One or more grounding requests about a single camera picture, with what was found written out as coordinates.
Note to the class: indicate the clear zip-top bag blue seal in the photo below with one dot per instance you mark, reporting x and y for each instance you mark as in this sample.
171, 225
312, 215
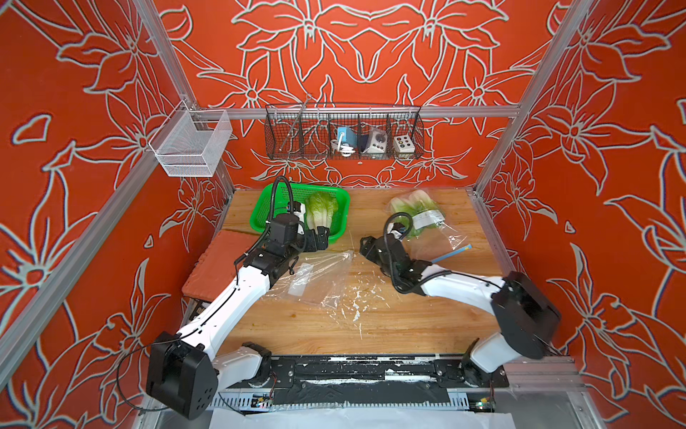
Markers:
318, 280

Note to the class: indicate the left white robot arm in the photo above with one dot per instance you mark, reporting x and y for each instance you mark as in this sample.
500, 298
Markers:
186, 370

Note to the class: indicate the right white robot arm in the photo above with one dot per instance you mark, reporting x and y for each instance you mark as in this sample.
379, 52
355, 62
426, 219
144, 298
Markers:
526, 318

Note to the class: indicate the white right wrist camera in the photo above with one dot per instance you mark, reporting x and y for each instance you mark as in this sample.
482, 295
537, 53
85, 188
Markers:
398, 231

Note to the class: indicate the green chinese cabbage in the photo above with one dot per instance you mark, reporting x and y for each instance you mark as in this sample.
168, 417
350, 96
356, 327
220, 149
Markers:
320, 209

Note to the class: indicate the white mesh wall basket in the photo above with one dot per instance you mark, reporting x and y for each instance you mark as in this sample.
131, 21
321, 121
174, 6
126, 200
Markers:
183, 150

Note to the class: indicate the white round-dial device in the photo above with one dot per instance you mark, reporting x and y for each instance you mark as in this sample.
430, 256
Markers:
377, 142

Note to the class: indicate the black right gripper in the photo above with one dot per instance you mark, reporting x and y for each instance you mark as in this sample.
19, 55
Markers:
372, 246

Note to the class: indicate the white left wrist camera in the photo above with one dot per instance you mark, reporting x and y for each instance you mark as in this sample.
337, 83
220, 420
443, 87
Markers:
298, 209

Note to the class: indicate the white button box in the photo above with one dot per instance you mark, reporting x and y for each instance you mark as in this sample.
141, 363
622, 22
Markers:
404, 147

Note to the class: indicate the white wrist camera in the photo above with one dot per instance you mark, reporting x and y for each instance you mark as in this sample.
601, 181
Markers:
298, 209
398, 231

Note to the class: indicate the orange plastic tool case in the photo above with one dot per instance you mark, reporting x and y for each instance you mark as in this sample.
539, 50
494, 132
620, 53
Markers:
215, 270

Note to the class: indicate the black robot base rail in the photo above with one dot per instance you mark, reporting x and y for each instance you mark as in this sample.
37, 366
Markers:
395, 381

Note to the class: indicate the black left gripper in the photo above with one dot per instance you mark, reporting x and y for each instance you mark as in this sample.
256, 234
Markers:
322, 239

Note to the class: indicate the blue box with white cable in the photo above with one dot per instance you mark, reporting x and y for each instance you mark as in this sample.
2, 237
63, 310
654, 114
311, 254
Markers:
345, 142

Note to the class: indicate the black wire wall basket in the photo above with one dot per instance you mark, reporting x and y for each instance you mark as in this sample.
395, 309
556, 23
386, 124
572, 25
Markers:
303, 131

